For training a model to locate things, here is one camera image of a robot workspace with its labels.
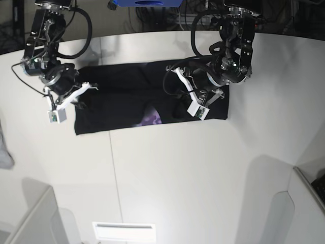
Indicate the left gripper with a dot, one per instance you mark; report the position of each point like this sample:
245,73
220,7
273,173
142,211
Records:
194,83

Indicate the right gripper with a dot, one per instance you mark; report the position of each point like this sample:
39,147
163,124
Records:
61,86

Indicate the black T-shirt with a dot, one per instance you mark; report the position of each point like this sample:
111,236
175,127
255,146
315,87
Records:
131,95

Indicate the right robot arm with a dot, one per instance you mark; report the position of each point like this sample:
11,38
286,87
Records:
42,59

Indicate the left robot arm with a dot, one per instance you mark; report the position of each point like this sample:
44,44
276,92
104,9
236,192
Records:
229,60

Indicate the blue plastic box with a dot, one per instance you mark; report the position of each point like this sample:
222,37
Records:
113,4

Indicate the grey partition left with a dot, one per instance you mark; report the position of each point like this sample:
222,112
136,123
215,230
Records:
30,214

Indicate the grey partition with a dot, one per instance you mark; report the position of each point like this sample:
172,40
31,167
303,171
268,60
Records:
30,214
296,215

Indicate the black keyboard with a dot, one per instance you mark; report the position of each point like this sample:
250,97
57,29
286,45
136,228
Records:
319,187

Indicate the grey partition right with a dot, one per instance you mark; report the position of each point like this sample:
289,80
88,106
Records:
296,215

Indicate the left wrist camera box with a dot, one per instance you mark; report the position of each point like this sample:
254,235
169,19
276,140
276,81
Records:
197,110

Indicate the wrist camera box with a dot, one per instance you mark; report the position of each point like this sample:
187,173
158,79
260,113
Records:
57,116
197,110

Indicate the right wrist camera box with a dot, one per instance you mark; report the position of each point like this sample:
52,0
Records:
57,116

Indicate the black cabinet post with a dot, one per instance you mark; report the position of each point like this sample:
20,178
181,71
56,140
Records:
18,22

